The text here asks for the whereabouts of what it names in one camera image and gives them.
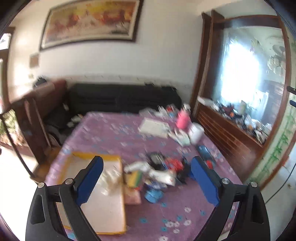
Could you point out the blue fluffy towel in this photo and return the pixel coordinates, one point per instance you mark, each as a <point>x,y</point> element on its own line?
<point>153,196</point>

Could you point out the red plastic bag bundle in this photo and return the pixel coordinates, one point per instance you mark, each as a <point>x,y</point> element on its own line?
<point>174,165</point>

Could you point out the black sofa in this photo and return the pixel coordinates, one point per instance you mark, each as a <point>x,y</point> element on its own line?
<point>82,98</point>

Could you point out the dark wooden chair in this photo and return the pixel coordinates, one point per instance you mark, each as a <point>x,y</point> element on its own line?
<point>13,145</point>

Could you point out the large white tissue pack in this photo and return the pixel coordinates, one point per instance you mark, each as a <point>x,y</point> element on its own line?
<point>167,177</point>

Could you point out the purple floral tablecloth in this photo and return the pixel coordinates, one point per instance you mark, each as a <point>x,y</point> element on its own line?
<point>183,210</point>

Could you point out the white cup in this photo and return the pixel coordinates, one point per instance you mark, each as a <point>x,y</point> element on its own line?
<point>195,133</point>

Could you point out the black motor with shaft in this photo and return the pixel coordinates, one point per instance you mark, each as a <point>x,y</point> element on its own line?
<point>156,160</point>

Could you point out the framed painting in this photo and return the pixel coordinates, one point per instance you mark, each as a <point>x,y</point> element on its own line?
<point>80,21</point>

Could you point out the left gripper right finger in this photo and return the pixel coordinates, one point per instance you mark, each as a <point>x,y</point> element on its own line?
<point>251,220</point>

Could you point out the yellow cardboard tray box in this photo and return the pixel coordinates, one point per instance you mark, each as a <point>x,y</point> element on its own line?
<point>106,214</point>

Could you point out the pink water bottle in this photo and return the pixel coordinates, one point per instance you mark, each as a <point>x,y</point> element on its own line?
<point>183,117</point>

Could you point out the blue Vinda tissue pack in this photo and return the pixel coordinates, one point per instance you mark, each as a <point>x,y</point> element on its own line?
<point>154,185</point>

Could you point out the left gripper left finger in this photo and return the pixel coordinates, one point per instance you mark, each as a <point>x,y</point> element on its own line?
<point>44,222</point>

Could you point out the colourful sponge cloths pack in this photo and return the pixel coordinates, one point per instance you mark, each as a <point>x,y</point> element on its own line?
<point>134,179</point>

